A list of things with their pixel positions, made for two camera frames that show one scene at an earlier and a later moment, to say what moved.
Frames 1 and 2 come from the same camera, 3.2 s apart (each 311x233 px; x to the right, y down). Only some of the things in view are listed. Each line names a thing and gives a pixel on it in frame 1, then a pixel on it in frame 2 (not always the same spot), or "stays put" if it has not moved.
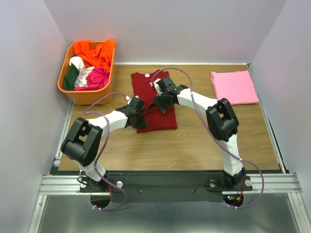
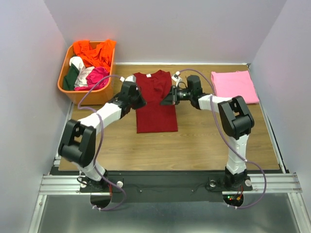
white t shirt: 77,62 stays put
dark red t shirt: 156,120 stays put
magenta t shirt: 98,78 stays put
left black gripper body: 140,121 → 137,101
